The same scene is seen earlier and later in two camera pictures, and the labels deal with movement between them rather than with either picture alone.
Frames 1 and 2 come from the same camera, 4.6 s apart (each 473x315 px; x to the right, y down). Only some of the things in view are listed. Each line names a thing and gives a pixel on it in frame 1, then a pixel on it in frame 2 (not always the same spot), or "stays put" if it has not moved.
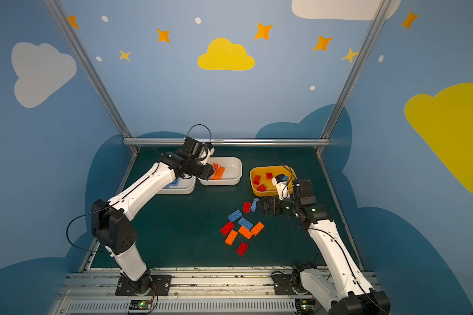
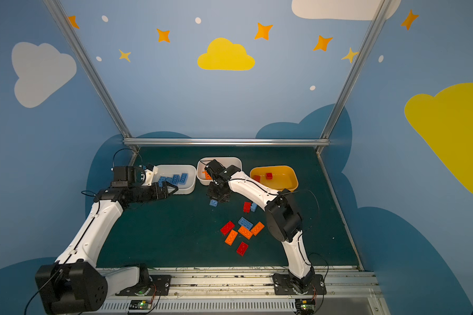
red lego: [247, 207] stays put
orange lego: [245, 232] stays put
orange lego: [257, 229] stays put
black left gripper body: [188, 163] to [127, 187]
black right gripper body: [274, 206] to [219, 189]
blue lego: [244, 222] stays put
